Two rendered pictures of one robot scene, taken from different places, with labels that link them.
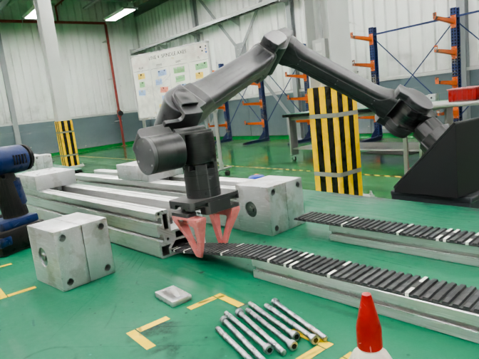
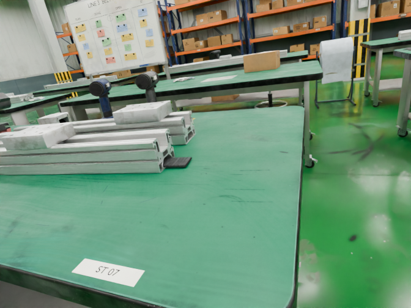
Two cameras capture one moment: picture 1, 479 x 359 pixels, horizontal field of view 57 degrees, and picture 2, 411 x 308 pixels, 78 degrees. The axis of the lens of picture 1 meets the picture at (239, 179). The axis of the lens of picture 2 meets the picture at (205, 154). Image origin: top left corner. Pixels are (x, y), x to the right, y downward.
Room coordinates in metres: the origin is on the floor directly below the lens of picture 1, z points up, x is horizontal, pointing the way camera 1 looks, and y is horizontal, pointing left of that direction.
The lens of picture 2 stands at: (2.10, 0.30, 1.04)
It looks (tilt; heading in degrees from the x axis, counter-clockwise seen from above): 22 degrees down; 152
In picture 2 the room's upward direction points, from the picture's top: 10 degrees counter-clockwise
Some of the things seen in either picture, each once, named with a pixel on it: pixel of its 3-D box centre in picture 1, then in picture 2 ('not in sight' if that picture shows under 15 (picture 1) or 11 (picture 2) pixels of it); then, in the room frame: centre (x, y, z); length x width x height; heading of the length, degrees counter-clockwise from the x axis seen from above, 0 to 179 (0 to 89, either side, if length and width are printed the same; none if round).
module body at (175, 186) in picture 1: (152, 191); (48, 155); (1.21, 0.24, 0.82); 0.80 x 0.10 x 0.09; 42
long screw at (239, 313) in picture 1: (259, 330); not in sight; (0.46, 0.00, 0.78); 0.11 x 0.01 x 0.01; 24
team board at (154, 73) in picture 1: (177, 115); not in sight; (6.85, 0.83, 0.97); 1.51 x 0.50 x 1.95; 57
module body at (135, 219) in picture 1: (86, 207); (88, 134); (1.08, 0.38, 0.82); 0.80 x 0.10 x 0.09; 42
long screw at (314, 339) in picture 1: (289, 321); not in sight; (0.47, -0.04, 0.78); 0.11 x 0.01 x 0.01; 25
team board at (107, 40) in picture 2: not in sight; (125, 68); (-1.97, 1.39, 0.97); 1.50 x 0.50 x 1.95; 37
